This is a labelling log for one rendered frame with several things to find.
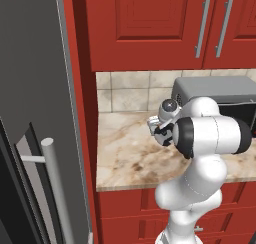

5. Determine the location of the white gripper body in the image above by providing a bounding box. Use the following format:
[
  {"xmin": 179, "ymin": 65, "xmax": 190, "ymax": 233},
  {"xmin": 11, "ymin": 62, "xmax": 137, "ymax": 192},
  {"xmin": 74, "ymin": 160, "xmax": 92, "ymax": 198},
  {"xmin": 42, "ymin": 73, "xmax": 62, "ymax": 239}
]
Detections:
[{"xmin": 147, "ymin": 115, "xmax": 167, "ymax": 137}]

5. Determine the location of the wide red cupboard door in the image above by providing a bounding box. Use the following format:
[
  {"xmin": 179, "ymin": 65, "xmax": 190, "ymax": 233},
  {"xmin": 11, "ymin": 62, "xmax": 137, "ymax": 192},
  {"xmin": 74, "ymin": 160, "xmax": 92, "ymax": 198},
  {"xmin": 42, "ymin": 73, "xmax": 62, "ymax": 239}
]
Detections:
[{"xmin": 84, "ymin": 0, "xmax": 218, "ymax": 72}]

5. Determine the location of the dark grey fridge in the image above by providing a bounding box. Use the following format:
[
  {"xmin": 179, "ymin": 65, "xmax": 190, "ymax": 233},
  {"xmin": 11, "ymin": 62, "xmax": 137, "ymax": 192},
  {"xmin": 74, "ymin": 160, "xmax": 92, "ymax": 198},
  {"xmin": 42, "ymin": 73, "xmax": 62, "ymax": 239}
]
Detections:
[{"xmin": 0, "ymin": 0, "xmax": 93, "ymax": 244}]

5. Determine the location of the silver fridge door handle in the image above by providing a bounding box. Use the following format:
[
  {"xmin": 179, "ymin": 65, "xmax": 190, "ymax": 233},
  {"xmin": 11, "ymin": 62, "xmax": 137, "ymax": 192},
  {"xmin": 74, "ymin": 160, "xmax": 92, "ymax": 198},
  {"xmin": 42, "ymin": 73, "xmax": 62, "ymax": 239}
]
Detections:
[{"xmin": 20, "ymin": 137, "xmax": 76, "ymax": 244}]

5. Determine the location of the dark grey fridge door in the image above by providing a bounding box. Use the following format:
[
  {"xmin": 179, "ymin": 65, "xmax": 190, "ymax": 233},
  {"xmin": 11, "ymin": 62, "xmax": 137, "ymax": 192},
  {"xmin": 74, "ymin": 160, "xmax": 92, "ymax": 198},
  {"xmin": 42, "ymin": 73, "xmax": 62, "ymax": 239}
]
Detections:
[{"xmin": 0, "ymin": 117, "xmax": 64, "ymax": 244}]

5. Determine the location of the grey microwave oven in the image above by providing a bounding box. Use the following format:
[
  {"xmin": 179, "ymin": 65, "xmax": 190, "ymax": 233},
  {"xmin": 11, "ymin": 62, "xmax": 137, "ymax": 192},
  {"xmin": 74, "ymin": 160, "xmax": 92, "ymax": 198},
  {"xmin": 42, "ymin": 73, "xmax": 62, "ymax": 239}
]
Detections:
[{"xmin": 171, "ymin": 75, "xmax": 256, "ymax": 139}]

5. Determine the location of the narrow red cupboard door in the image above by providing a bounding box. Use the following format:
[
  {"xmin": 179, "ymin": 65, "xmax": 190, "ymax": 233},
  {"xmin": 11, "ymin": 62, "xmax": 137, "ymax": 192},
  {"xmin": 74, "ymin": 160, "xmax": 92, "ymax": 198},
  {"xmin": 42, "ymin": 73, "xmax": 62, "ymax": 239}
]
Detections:
[{"xmin": 202, "ymin": 0, "xmax": 256, "ymax": 70}]

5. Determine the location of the silver cupboard door handle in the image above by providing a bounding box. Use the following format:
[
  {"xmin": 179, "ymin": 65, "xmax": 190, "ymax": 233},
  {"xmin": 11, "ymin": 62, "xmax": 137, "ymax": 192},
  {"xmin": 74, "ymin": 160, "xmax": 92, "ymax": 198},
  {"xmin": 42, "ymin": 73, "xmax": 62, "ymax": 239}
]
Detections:
[
  {"xmin": 214, "ymin": 0, "xmax": 235, "ymax": 59},
  {"xmin": 194, "ymin": 0, "xmax": 212, "ymax": 59}
]

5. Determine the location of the red fridge housing panel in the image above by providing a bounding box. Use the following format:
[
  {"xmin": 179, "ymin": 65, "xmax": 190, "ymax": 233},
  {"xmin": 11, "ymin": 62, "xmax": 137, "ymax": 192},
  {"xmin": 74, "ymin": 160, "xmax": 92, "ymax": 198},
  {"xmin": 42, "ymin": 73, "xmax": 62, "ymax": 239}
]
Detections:
[{"xmin": 61, "ymin": 0, "xmax": 100, "ymax": 244}]

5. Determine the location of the red drawer front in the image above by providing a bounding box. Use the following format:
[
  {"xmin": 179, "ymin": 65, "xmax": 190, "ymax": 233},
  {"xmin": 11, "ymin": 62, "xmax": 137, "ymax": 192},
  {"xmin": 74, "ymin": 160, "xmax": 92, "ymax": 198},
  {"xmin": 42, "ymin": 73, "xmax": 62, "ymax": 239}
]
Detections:
[
  {"xmin": 99, "ymin": 207, "xmax": 256, "ymax": 242},
  {"xmin": 98, "ymin": 181, "xmax": 256, "ymax": 220}
]

